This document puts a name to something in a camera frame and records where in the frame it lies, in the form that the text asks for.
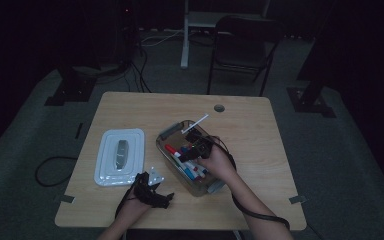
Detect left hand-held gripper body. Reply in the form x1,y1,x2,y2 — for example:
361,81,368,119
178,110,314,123
133,166,165,203

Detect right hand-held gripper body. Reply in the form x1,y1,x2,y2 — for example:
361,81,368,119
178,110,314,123
180,113,214,159

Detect group of coloured markers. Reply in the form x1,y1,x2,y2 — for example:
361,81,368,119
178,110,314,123
174,156,211,183

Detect red capped marker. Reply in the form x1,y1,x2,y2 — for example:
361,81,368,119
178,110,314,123
164,143,184,159

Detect clear brown storage box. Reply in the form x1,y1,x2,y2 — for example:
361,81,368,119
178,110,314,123
155,119,228,198

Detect white box lid grey handle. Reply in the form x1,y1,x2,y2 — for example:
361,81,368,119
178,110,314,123
93,128,146,187

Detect person's left hand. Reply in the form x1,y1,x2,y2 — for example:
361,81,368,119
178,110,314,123
118,189,154,219

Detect person's right hand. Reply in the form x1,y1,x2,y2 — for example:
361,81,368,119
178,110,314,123
198,138,238,184

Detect black folding chair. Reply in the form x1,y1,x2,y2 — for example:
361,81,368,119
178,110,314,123
207,14,283,98

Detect black stand with square base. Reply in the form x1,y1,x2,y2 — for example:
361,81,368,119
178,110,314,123
44,63,98,107
286,0,337,119

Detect black equipment tower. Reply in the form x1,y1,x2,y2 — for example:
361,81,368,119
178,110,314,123
113,0,142,65

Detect left hand-held gripper black cable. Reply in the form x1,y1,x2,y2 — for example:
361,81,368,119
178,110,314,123
114,173,142,221

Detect hand-held gripper black cable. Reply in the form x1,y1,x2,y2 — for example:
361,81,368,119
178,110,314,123
114,173,142,221
213,135,292,232

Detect right hand-held gripper black cable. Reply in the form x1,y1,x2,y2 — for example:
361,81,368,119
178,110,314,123
213,135,292,232

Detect black floor cables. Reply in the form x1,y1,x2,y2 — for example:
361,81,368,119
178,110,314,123
125,49,153,94

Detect black looped floor cable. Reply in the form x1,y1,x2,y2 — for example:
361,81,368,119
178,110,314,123
34,155,80,188

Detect white desk frame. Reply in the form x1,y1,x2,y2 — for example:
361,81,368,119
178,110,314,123
180,0,271,70

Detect white floor cable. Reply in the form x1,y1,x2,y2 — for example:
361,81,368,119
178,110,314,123
139,29,185,48

